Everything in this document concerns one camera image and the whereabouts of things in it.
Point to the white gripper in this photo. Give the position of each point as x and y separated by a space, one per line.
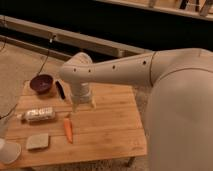
81 93

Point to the white ceramic cup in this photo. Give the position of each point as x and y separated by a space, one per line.
9 151

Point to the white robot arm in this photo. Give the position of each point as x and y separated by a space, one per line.
179 115

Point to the orange carrot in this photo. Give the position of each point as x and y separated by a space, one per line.
68 129

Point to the black marker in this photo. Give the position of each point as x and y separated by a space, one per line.
60 89

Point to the wooden table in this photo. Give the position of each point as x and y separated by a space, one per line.
112 130

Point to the dark red bowl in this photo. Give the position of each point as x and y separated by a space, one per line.
41 83

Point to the clear plastic bottle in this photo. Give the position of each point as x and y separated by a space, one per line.
38 114

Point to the metal rail frame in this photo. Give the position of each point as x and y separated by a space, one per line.
79 40

